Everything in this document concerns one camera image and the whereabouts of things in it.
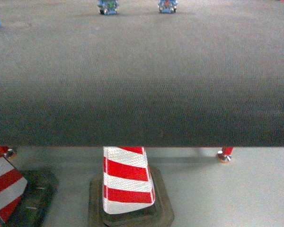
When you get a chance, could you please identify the red mushroom push button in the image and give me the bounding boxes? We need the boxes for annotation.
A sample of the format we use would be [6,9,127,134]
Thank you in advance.
[158,0,178,13]

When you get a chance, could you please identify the yellow mushroom push button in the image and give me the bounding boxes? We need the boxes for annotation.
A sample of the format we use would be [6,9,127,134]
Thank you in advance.
[97,0,119,15]

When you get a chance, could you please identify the red white cone left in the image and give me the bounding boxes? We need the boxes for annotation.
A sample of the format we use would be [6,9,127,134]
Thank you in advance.
[0,153,58,227]

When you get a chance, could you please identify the red table leg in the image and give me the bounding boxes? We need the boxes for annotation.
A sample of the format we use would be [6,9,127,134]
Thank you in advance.
[0,146,17,159]
[217,147,233,163]

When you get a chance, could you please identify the red table leg left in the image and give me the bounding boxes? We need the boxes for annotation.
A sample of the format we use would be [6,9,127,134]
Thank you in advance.
[0,146,17,159]

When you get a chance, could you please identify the red white cone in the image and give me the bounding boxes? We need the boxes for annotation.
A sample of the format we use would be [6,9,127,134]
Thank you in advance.
[0,153,58,227]
[88,147,174,227]

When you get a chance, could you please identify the red white cone centre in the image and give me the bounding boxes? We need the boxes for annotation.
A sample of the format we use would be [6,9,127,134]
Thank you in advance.
[88,147,174,227]

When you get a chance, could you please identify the red table leg right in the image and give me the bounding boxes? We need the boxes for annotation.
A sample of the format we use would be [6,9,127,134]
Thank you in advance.
[217,147,233,163]

